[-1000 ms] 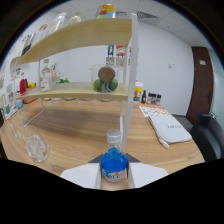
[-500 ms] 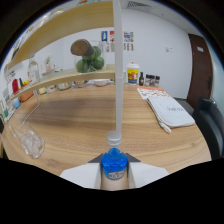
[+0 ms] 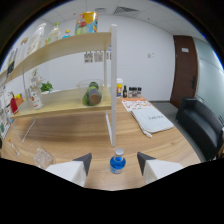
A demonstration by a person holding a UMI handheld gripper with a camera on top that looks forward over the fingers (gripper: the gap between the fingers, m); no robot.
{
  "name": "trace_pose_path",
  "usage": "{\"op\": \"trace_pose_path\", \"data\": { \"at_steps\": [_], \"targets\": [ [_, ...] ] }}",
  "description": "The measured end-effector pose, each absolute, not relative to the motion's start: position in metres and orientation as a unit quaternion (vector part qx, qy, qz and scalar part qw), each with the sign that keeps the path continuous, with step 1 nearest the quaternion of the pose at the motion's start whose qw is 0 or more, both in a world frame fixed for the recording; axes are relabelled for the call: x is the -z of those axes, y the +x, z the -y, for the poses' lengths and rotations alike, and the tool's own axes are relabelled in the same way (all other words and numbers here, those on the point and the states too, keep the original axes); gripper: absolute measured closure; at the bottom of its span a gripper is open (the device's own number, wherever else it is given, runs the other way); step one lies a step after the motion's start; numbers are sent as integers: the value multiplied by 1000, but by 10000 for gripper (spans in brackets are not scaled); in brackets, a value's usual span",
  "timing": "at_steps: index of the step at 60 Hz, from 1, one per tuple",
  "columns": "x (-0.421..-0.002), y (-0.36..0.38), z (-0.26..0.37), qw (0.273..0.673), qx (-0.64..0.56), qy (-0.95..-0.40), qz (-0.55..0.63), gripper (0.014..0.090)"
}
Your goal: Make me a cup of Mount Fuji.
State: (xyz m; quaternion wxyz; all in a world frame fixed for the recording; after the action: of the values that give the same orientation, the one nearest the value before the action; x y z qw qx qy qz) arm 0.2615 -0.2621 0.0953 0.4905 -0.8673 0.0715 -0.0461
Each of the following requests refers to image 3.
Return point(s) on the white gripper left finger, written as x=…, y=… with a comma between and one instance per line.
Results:
x=71, y=170

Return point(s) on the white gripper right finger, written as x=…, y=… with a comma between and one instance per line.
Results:
x=156, y=168

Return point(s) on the small blue liquid bottle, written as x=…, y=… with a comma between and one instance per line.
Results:
x=117, y=164

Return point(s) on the clear bottle with orange label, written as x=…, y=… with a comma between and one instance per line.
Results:
x=14, y=147

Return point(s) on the clear glass with ice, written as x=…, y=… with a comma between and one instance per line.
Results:
x=41, y=156

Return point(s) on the black leather sofa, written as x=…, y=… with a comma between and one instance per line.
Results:
x=200, y=125

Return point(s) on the orange printed menu sheet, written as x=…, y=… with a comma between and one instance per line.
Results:
x=136, y=104

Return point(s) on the white-framed wooden shelf rack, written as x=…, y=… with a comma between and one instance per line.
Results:
x=66, y=100

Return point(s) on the jar of green limes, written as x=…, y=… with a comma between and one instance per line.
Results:
x=91, y=95

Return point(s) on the small dark shaker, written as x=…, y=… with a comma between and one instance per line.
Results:
x=135, y=92
x=139, y=92
x=130, y=92

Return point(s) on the clear bottle red-white label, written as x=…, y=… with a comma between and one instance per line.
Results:
x=36, y=99

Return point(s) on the small dark sauce bottle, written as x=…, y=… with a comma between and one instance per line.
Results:
x=125, y=92

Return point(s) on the green potted plant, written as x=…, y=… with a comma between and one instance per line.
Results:
x=46, y=87

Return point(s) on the yellow container white lid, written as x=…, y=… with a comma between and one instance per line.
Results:
x=119, y=88

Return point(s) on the brown wooden door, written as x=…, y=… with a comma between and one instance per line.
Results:
x=184, y=71

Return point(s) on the black and yellow can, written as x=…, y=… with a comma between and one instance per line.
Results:
x=11, y=65

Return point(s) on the large glass jar cork lid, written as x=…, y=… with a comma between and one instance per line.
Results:
x=22, y=50

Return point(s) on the clear bottle green cap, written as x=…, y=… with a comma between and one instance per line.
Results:
x=53, y=34

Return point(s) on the yellow printed can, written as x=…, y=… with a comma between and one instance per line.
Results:
x=86, y=22

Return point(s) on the ceiling air vent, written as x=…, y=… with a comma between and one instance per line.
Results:
x=126, y=10

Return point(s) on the small grey wall poster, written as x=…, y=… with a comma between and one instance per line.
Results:
x=98, y=56
x=88, y=57

